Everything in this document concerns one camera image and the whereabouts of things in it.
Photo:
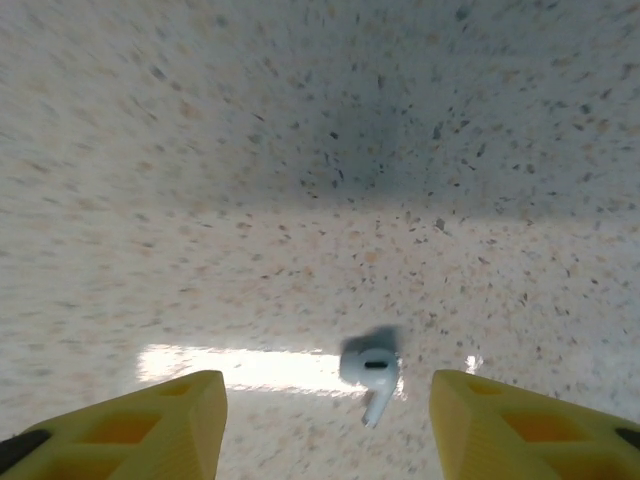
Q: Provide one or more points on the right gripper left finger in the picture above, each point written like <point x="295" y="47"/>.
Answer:
<point x="150" y="440"/>

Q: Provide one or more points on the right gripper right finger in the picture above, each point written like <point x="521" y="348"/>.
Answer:
<point x="525" y="440"/>

